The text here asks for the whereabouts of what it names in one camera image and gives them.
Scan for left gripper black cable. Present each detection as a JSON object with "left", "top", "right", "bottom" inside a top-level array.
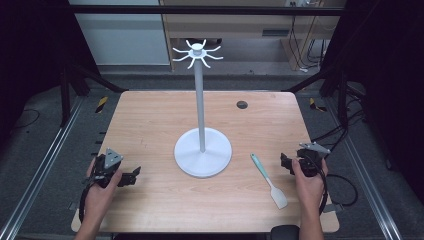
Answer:
[{"left": 78, "top": 179, "right": 98, "bottom": 224}]

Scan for white cabinet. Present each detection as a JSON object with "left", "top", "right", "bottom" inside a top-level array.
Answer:
[{"left": 68, "top": 0, "right": 171, "bottom": 66}]

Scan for aluminium floor rail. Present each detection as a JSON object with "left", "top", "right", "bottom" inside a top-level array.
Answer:
[
  {"left": 323, "top": 96, "right": 405, "bottom": 240},
  {"left": 0, "top": 95, "right": 85, "bottom": 240}
]

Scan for black looped floor cable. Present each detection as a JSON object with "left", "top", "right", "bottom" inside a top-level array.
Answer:
[{"left": 327, "top": 173, "right": 359, "bottom": 207}]

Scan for grey table bracket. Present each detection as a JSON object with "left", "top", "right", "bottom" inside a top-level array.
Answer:
[{"left": 322, "top": 203, "right": 344, "bottom": 214}]

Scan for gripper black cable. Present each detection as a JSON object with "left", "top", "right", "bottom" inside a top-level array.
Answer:
[
  {"left": 78, "top": 179, "right": 98, "bottom": 224},
  {"left": 311, "top": 156, "right": 330, "bottom": 216}
]

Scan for black horizontal frame bar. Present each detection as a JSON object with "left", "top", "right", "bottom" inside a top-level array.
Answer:
[{"left": 69, "top": 4, "right": 345, "bottom": 17}]

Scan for yellow-handled tool right floor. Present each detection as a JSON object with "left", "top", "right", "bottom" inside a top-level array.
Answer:
[{"left": 308, "top": 97, "right": 328, "bottom": 113}]

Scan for hanging desk cables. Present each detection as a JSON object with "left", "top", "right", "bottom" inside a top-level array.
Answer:
[{"left": 288, "top": 14, "right": 326, "bottom": 73}]

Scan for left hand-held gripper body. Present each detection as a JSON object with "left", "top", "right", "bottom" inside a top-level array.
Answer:
[{"left": 87, "top": 148, "right": 124, "bottom": 188}]

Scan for teal handled white spatula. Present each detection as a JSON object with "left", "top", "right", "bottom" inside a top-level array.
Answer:
[{"left": 250, "top": 153, "right": 289, "bottom": 210}]

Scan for person's left hand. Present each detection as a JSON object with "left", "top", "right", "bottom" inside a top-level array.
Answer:
[{"left": 84, "top": 158, "right": 124, "bottom": 220}]

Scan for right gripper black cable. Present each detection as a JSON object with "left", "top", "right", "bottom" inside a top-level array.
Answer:
[{"left": 311, "top": 156, "right": 330, "bottom": 216}]

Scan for yellow black striped tape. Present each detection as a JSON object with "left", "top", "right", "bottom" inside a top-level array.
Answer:
[{"left": 95, "top": 96, "right": 110, "bottom": 114}]

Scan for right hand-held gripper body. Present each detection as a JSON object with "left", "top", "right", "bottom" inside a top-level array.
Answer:
[{"left": 296, "top": 142, "right": 332, "bottom": 178}]

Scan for person's right hand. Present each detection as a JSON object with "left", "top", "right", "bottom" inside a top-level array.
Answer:
[{"left": 291, "top": 157, "right": 330, "bottom": 215}]

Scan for white hook stand rack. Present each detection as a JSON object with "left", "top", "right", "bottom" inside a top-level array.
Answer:
[{"left": 172, "top": 38, "right": 233, "bottom": 179}]

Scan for black chair part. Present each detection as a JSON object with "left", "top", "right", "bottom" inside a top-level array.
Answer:
[{"left": 270, "top": 224, "right": 301, "bottom": 240}]

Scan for bundle of black cables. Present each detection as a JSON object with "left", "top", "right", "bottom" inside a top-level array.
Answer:
[{"left": 310, "top": 84, "right": 367, "bottom": 153}]

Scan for black metal frame stand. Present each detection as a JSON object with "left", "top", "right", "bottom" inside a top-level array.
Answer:
[
  {"left": 59, "top": 62, "right": 129, "bottom": 128},
  {"left": 285, "top": 63, "right": 352, "bottom": 128}
]

